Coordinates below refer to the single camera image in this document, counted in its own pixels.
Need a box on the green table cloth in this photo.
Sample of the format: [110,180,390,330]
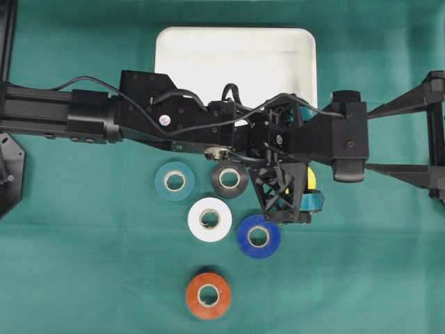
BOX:
[1,1,444,333]

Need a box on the yellow tape roll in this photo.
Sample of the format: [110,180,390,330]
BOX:
[307,167,317,190]

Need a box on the blue tape roll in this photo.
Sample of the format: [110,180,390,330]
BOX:
[236,214,281,259]

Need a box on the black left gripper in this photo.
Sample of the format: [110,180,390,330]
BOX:
[115,70,257,166]

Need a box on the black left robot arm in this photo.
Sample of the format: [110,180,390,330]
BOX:
[1,70,263,166]

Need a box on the green tape roll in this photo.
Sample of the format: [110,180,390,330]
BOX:
[154,161,195,202]

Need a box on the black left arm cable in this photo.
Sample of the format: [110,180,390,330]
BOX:
[51,75,334,137]

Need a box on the white tape roll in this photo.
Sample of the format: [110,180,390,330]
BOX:
[188,197,232,242]

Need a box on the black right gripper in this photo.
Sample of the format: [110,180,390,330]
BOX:
[243,93,334,223]

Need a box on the black aluminium frame rail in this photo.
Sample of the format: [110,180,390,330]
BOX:
[0,0,18,81]

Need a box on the black tape roll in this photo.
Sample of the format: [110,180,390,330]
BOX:
[211,162,248,198]

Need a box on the red tape roll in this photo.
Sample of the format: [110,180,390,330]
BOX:
[186,273,232,320]

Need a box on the white plastic tray case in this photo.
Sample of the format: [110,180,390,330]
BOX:
[154,27,318,107]

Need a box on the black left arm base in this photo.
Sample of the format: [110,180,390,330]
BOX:
[1,133,26,218]

